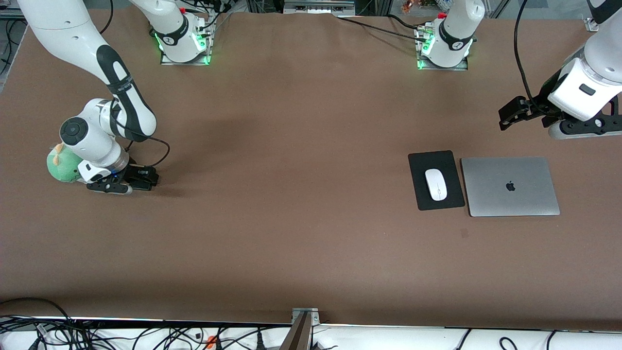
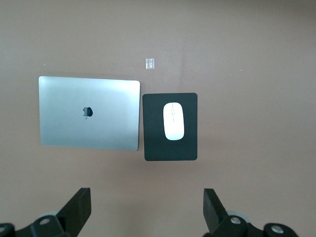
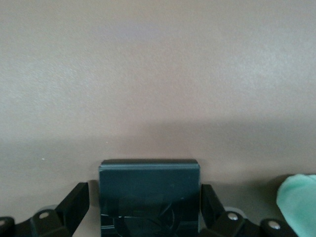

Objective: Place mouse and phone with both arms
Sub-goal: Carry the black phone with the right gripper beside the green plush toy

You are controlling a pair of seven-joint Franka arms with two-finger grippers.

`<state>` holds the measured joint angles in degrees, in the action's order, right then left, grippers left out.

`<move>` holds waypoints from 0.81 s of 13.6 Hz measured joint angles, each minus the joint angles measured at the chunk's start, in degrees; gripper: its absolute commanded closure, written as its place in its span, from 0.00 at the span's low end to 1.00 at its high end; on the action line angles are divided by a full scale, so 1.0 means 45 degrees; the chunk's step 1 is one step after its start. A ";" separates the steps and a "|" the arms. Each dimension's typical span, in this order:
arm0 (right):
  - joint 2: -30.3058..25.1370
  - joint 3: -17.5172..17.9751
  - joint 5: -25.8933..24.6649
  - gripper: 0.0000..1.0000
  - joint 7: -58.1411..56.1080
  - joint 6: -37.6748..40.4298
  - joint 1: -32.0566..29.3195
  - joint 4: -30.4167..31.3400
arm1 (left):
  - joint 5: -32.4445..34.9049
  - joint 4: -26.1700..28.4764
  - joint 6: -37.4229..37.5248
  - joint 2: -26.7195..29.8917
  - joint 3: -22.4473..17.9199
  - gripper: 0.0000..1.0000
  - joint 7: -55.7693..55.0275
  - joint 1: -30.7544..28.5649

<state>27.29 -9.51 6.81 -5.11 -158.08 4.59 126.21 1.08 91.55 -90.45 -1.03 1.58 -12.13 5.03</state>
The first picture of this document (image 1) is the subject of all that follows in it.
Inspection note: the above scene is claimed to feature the white computer mouse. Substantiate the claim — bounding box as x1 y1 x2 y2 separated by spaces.
425 168 448 201

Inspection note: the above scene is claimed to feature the black mouse pad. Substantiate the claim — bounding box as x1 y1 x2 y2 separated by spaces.
407 150 466 211

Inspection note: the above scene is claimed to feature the green dinosaur plush toy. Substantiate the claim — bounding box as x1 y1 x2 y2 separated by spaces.
46 142 86 183

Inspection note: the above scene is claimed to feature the silver closed laptop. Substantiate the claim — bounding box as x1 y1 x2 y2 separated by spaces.
460 156 561 217

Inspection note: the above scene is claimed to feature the dark support beam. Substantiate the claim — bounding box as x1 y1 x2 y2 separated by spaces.
279 312 312 350

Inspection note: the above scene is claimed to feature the silver equipment box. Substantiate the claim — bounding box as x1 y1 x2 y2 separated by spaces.
283 0 356 16

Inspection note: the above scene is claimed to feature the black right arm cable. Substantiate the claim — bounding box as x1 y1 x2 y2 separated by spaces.
109 97 171 168

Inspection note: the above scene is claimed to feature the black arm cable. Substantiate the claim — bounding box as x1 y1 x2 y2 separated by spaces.
514 0 542 110
109 97 171 168

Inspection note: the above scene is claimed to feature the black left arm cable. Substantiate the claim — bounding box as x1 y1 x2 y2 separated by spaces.
514 0 542 110

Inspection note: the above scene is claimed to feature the black looped floor cable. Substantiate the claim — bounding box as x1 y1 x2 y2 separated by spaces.
0 297 73 336

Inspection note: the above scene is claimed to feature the black table power cable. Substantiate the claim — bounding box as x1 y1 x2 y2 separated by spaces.
335 15 428 42

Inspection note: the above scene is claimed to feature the metal table edge bracket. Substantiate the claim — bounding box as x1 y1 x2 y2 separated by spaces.
292 308 320 325

